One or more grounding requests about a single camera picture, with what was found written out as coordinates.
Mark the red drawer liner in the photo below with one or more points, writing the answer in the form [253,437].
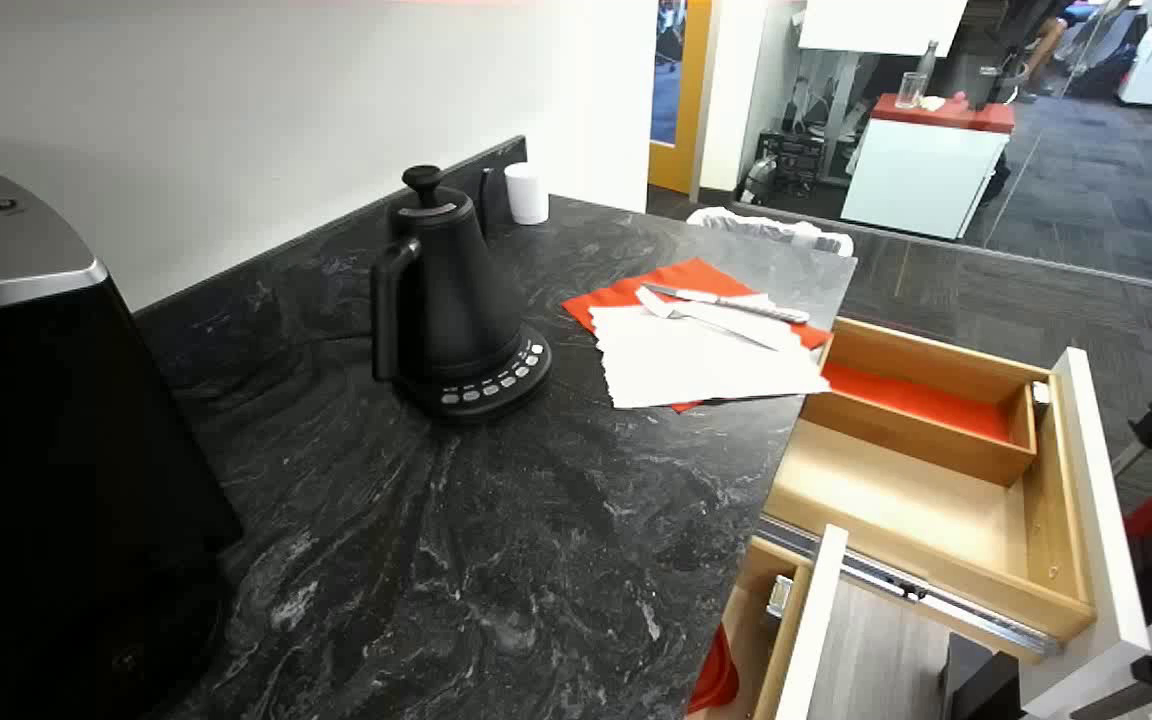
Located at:
[918,403]

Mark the small open wooden drawer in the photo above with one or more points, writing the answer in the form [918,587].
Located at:
[789,640]

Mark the large open wooden drawer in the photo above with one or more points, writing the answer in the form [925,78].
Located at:
[949,512]

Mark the white paper napkin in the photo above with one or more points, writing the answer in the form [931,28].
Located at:
[680,367]

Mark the black electric kettle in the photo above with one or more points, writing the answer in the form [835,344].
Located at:
[456,323]

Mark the white mug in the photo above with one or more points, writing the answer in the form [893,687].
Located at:
[525,198]

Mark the black cylindrical shaker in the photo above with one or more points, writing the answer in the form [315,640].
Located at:
[492,202]

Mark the trash bin with plastic bag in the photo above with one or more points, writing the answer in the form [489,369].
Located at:
[799,263]

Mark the white cabinet with red top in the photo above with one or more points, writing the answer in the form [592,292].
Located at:
[923,167]

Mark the white whiteboard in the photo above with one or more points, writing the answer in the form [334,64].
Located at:
[882,26]

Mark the black silver coffee machine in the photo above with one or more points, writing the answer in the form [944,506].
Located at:
[59,464]

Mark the yellow door frame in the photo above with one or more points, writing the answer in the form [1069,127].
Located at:
[680,120]

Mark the metal drawer slide rail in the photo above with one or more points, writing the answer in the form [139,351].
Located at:
[911,587]

